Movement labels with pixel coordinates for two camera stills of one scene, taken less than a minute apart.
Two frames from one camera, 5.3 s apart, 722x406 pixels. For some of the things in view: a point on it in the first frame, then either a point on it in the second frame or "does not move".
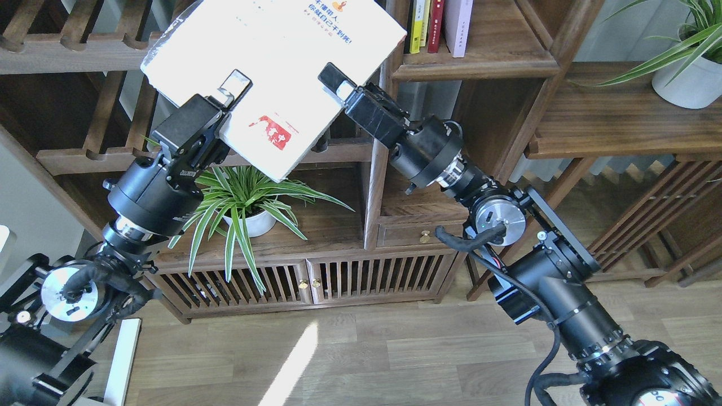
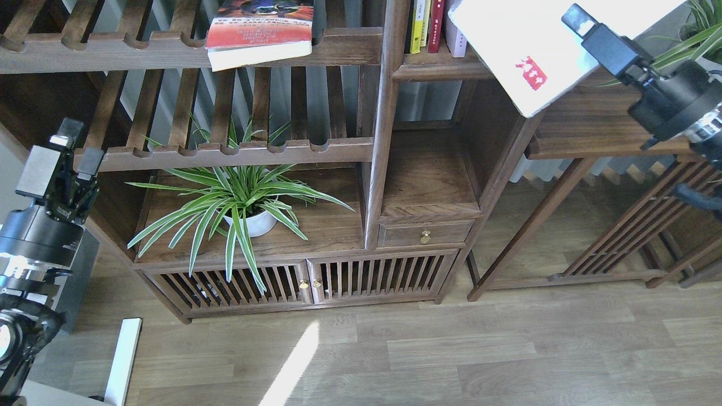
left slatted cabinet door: (285, 282) does not move
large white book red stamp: (279, 45) → (536, 55)
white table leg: (122, 362) does not move
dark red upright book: (436, 16) does not move
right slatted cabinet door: (382, 277) does not move
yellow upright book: (417, 30) does not move
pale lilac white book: (458, 15) does not move
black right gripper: (423, 151) → (667, 100)
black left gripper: (156, 194) → (52, 231)
